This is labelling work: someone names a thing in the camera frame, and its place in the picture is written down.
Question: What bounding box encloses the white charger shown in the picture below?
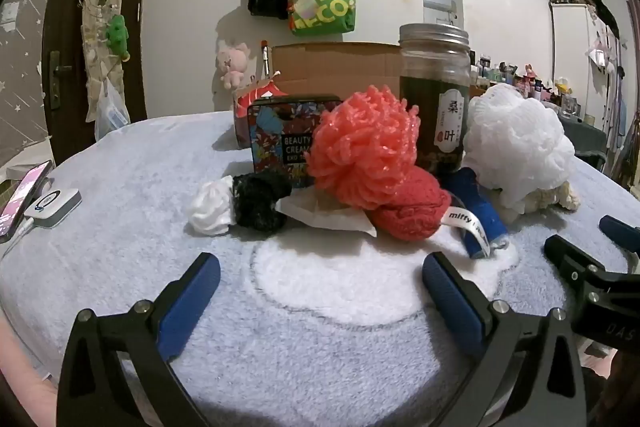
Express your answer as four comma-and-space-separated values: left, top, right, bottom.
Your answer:
23, 188, 82, 229

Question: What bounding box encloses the hanging fabric organizer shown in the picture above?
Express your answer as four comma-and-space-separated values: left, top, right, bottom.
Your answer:
77, 0, 126, 118

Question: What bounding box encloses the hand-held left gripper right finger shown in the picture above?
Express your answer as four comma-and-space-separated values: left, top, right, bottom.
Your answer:
421, 251, 587, 427

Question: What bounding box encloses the coral mesh bath pouf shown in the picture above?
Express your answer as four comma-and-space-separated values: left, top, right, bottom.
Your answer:
305, 84, 426, 210

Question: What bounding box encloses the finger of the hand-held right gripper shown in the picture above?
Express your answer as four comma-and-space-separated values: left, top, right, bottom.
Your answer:
544, 234, 608, 293
599, 215, 640, 253

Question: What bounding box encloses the glass jar with dark leaves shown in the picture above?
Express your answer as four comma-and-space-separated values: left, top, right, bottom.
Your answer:
398, 23, 472, 172

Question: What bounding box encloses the red knitted pouch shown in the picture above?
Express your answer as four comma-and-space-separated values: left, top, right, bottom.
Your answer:
367, 167, 493, 260

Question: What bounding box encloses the desk with green cloth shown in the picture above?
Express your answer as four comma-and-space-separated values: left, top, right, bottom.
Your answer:
557, 114, 608, 172

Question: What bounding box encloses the blue cloth roll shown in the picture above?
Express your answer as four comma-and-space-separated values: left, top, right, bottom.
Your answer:
442, 167, 511, 260

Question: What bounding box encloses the pink sheet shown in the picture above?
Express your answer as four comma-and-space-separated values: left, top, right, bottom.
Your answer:
0, 307, 58, 413

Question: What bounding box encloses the white mesh bath pouf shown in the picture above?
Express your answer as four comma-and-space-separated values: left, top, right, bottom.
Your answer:
462, 83, 577, 210

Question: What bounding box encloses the white wardrobe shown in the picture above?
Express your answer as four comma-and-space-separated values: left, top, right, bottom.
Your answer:
550, 0, 628, 128

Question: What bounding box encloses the floral tin box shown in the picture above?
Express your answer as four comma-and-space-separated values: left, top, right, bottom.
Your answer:
246, 94, 343, 190

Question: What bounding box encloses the green plush toy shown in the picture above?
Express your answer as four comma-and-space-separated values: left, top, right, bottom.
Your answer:
105, 14, 132, 60

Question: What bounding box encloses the white paper tissue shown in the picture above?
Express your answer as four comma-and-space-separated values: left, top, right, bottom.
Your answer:
274, 192, 378, 238

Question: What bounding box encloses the pale pink plush toy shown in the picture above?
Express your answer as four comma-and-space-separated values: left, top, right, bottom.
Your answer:
216, 41, 251, 90

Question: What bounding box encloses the white striped small roll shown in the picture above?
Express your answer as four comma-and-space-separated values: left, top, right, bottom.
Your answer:
188, 176, 238, 237

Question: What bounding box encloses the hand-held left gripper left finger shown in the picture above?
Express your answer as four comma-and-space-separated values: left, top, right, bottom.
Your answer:
56, 252, 222, 427

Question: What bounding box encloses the black scrunchie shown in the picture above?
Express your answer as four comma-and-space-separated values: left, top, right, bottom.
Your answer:
231, 172, 293, 235

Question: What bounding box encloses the cardboard box with red lining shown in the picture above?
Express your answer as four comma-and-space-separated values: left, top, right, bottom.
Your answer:
232, 42, 407, 150

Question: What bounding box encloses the row of bottles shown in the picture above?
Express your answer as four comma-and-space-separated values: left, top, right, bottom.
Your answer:
470, 54, 581, 118

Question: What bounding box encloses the dark wooden door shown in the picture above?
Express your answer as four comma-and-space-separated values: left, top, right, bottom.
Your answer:
42, 0, 161, 152

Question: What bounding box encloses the white cable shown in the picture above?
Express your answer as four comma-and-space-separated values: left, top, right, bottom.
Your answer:
0, 219, 33, 258

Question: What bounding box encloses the smartphone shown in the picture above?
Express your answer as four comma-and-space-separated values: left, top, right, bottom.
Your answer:
0, 159, 53, 243

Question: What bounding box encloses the clear plastic bag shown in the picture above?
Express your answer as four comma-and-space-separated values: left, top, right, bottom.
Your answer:
95, 79, 132, 142

